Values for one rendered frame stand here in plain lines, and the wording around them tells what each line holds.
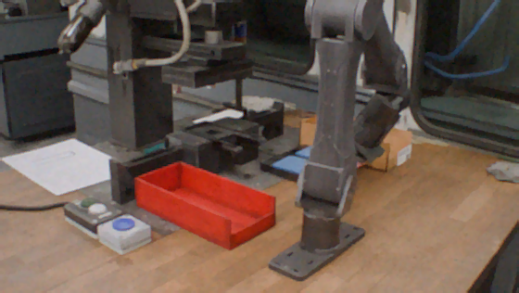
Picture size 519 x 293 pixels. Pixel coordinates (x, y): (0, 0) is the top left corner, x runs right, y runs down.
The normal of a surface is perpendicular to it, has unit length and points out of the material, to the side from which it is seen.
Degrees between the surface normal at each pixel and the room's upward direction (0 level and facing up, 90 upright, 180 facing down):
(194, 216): 90
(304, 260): 0
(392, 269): 0
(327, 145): 87
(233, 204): 90
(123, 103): 90
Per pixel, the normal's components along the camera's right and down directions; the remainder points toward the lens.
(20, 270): 0.02, -0.94
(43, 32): 0.74, 0.25
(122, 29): -0.63, 0.25
